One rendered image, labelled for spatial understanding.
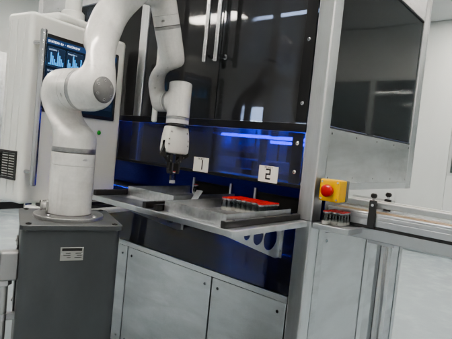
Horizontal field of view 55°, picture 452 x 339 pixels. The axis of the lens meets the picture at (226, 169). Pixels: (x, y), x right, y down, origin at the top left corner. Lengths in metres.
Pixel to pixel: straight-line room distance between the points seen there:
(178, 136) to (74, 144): 0.46
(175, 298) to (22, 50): 1.19
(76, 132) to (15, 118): 0.68
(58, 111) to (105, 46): 0.23
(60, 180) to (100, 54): 0.36
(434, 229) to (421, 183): 4.68
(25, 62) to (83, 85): 0.70
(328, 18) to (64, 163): 0.96
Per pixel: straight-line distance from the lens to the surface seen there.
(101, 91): 1.23
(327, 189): 1.44
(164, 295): 2.03
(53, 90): 1.31
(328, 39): 1.55
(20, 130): 1.88
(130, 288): 2.21
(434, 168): 6.11
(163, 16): 1.55
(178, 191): 1.92
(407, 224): 1.50
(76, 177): 1.26
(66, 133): 1.27
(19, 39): 1.95
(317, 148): 1.50
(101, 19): 1.35
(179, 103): 1.58
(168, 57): 1.56
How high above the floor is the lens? 1.10
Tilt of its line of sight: 3 degrees down
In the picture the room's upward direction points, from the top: 6 degrees clockwise
